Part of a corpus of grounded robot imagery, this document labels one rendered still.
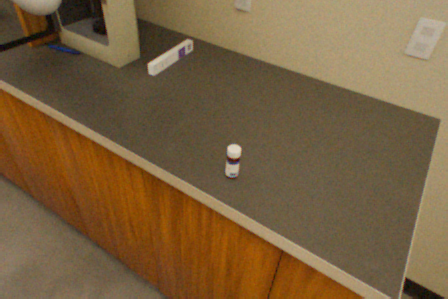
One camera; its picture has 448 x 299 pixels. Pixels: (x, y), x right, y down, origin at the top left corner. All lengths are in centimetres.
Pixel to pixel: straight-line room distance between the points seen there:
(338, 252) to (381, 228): 13
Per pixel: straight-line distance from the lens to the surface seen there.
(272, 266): 91
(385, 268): 78
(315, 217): 80
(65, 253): 192
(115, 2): 123
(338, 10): 124
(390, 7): 120
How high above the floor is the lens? 155
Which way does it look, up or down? 40 degrees down
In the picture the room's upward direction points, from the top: 4 degrees clockwise
